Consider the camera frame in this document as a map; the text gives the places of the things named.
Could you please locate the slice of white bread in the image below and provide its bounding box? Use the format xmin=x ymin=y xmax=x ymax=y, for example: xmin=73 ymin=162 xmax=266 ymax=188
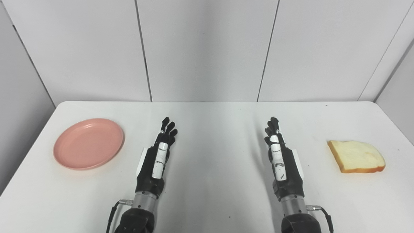
xmin=327 ymin=140 xmax=386 ymax=174

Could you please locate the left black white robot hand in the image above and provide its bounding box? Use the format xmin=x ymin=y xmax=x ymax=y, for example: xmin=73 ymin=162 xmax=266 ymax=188
xmin=135 ymin=117 xmax=178 ymax=198

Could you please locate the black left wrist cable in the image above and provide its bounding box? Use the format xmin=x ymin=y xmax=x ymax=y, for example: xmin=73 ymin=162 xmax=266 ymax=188
xmin=105 ymin=199 xmax=134 ymax=233

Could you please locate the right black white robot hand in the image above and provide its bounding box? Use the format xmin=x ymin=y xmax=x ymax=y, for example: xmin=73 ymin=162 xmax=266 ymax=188
xmin=264 ymin=117 xmax=305 ymax=202

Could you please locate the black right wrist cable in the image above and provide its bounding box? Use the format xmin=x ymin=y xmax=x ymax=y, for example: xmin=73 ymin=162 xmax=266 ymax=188
xmin=306 ymin=205 xmax=334 ymax=233

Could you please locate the pink round plate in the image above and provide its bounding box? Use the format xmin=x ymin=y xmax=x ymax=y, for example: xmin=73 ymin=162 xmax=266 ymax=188
xmin=53 ymin=118 xmax=125 ymax=171

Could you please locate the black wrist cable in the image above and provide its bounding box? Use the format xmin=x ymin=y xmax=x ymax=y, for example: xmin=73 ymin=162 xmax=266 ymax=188
xmin=105 ymin=199 xmax=134 ymax=233
xmin=306 ymin=205 xmax=334 ymax=233

